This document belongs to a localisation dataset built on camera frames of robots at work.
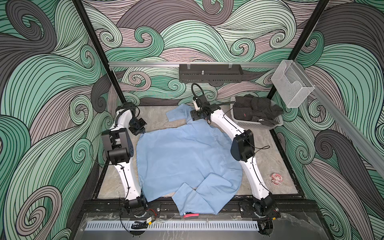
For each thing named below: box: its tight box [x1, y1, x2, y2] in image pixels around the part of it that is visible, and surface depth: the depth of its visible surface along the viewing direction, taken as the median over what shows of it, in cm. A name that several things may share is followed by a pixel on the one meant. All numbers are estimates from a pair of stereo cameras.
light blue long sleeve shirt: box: [136, 104, 243, 216], surface depth 88 cm
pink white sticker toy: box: [271, 173, 283, 186], surface depth 83 cm
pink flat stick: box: [183, 213, 200, 219], surface depth 70 cm
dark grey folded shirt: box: [232, 94, 284, 125], surface depth 112 cm
